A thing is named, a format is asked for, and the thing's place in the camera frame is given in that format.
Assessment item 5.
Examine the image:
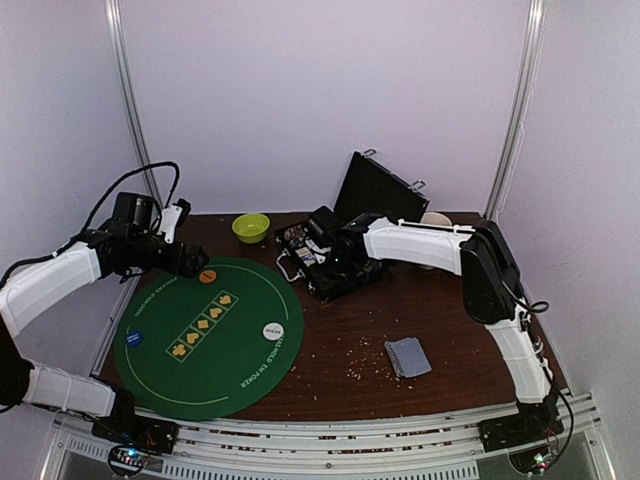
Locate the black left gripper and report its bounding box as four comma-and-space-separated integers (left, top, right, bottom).
129, 230, 208, 278

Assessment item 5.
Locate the black poker chip case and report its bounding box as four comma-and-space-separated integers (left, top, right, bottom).
274, 149, 429, 303

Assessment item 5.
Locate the orange big blind button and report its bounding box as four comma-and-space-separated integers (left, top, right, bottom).
199, 269, 217, 284

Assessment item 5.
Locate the blue small blind button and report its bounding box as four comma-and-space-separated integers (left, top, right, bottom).
125, 331, 144, 348

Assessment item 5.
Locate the white dealer button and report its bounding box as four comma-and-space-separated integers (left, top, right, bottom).
262, 322, 285, 341

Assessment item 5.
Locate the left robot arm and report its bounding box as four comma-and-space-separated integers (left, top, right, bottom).
1, 231, 209, 444

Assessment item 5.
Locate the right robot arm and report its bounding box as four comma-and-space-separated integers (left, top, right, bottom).
304, 210, 559, 443

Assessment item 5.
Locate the blue boxed card deck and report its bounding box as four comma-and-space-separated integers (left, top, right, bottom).
295, 247, 317, 266

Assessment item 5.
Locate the poker chip row far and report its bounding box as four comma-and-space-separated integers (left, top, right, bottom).
282, 225, 306, 249

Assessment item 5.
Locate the beige cup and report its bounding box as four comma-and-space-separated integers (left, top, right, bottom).
420, 212, 453, 227

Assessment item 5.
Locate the lime green bowl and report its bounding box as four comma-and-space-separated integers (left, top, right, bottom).
231, 213, 271, 244

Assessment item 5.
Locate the grey playing card deck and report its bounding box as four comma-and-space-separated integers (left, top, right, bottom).
384, 337, 432, 378

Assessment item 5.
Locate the green round poker mat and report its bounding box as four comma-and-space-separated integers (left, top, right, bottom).
113, 257, 304, 421

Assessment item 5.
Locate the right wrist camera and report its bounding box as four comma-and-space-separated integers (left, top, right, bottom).
307, 206, 343, 246

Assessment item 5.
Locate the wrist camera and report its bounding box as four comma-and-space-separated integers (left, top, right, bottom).
109, 192, 157, 237
307, 206, 343, 246

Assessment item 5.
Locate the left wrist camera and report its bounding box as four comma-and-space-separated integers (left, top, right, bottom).
109, 192, 157, 237

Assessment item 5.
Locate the right aluminium post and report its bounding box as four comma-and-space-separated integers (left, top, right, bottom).
484, 0, 548, 221

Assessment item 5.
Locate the aluminium post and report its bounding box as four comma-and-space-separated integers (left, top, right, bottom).
103, 0, 166, 206
484, 0, 548, 221

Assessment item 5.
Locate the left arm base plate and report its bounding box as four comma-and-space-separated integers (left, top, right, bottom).
91, 416, 179, 455

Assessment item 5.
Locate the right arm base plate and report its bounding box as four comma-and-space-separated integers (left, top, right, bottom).
478, 414, 564, 452

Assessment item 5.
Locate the left aluminium post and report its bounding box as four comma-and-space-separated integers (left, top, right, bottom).
103, 0, 166, 206

